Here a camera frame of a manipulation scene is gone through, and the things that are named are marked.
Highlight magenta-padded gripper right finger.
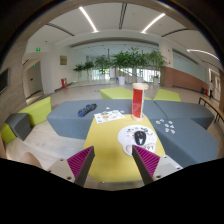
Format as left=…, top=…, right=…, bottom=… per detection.
left=131, top=144, right=184, bottom=186

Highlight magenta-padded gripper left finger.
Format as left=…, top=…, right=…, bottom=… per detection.
left=46, top=145, right=96, bottom=188

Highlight black computer mouse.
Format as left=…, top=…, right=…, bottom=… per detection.
left=133, top=130, right=148, bottom=146

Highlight round white cartoon mouse pad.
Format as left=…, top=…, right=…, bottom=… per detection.
left=117, top=124, right=158, bottom=157

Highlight scattered small stickers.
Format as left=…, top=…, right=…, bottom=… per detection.
left=155, top=118, right=176, bottom=135

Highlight grey upholstered bench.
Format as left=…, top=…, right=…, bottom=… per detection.
left=153, top=99, right=215, bottom=130
left=46, top=99, right=161, bottom=140
left=149, top=117, right=218, bottom=168

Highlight white sticker sheet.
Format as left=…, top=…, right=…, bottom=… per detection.
left=93, top=109, right=126, bottom=125

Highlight red panel tower wooden ends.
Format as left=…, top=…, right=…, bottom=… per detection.
left=130, top=82, right=150, bottom=122

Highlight lime green bench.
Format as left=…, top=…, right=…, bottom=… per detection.
left=99, top=86, right=152, bottom=101
left=153, top=88, right=182, bottom=103
left=0, top=96, right=53, bottom=144

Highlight dark grey stool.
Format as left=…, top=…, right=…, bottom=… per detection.
left=4, top=112, right=33, bottom=142

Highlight dark door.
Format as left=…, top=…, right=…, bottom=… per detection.
left=25, top=60, right=44, bottom=98

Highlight person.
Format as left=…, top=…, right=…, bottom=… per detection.
left=208, top=80, right=215, bottom=98

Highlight potted green plants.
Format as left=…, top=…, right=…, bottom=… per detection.
left=73, top=46, right=168, bottom=87

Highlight long ceiling lights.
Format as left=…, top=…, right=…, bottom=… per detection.
left=78, top=6, right=219, bottom=62

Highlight wooden frame bench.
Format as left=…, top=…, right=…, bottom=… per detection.
left=198, top=95, right=224, bottom=124

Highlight dark wall screen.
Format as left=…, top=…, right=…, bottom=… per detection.
left=0, top=68, right=10, bottom=94

